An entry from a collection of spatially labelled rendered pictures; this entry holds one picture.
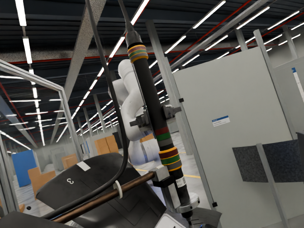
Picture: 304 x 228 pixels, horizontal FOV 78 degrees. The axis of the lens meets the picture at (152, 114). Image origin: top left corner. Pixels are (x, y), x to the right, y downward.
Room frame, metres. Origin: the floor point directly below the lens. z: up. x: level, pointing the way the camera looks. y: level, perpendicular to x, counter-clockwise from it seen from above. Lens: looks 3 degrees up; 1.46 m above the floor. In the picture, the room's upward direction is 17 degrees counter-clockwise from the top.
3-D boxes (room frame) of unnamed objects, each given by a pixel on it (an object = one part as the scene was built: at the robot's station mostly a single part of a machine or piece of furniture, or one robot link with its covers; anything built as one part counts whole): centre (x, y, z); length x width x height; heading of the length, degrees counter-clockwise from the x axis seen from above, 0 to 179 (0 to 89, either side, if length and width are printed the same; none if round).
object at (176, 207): (0.42, 0.00, 1.32); 0.09 x 0.07 x 0.10; 126
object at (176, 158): (0.43, -0.01, 1.38); 0.04 x 0.04 x 0.01
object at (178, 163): (0.43, -0.01, 1.37); 0.04 x 0.04 x 0.01
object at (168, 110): (0.44, -0.04, 1.48); 0.07 x 0.03 x 0.03; 1
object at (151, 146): (1.11, 0.06, 1.27); 0.19 x 0.12 x 0.24; 103
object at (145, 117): (0.44, 0.03, 1.48); 0.07 x 0.03 x 0.03; 1
